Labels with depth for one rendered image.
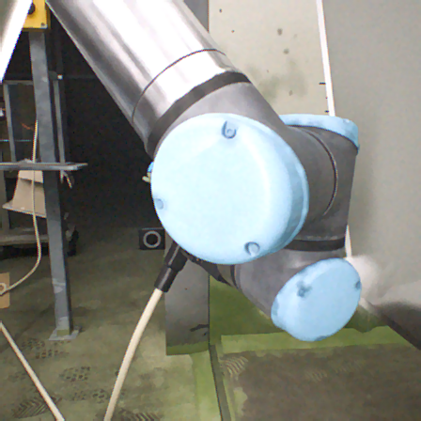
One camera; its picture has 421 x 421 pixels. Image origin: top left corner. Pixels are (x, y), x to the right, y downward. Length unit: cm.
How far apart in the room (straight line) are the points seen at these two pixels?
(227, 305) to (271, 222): 132
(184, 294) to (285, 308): 114
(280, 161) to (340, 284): 20
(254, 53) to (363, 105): 58
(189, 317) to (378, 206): 87
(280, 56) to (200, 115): 123
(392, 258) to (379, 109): 36
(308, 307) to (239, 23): 120
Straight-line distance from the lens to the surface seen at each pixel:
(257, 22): 145
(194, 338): 156
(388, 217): 102
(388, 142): 100
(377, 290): 94
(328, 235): 35
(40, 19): 163
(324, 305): 36
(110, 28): 27
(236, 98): 23
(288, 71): 144
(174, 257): 65
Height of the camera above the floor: 86
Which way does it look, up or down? 11 degrees down
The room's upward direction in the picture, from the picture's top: straight up
